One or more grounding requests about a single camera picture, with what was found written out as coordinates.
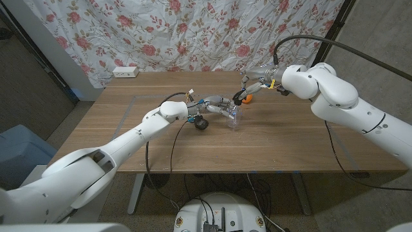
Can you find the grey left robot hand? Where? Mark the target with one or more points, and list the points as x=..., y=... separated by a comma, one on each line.
x=210, y=104

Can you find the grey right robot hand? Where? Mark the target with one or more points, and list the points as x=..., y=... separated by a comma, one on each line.
x=260, y=74

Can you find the clear spray bottle black top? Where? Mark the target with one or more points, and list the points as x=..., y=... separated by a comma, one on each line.
x=238, y=96

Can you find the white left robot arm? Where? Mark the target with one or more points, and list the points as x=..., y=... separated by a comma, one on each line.
x=138, y=133

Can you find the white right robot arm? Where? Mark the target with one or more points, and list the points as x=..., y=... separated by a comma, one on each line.
x=338, y=96

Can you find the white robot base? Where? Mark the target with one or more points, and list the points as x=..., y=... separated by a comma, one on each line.
x=222, y=209

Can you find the orange fruit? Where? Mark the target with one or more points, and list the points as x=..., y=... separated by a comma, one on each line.
x=249, y=100

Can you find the floral backdrop cloth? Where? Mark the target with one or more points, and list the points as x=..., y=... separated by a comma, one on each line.
x=193, y=32

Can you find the white power strip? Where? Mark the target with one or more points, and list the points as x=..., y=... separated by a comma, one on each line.
x=125, y=72

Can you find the white table leg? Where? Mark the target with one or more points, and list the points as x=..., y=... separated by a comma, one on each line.
x=135, y=196

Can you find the grey table leg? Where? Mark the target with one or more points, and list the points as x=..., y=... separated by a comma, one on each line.
x=302, y=196

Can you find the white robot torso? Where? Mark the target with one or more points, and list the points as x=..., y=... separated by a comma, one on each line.
x=64, y=228

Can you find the blue plastic bin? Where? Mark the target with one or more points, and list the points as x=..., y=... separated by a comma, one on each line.
x=19, y=148

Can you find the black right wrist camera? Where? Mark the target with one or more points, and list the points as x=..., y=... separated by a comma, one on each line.
x=283, y=91

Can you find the black backdrop frame pole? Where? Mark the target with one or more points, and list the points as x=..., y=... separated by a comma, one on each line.
x=333, y=32
x=51, y=71

